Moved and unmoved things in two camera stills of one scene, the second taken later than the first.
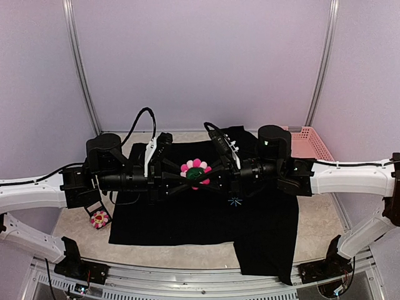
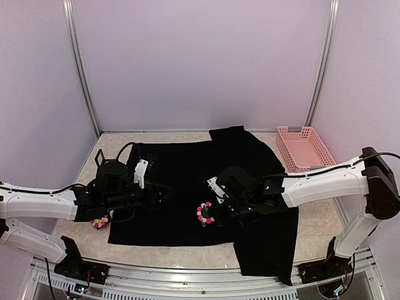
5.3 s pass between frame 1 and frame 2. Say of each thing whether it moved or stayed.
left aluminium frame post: stayed
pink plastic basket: stayed
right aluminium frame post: stayed
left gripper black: moved
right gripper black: moved
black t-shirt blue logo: stayed
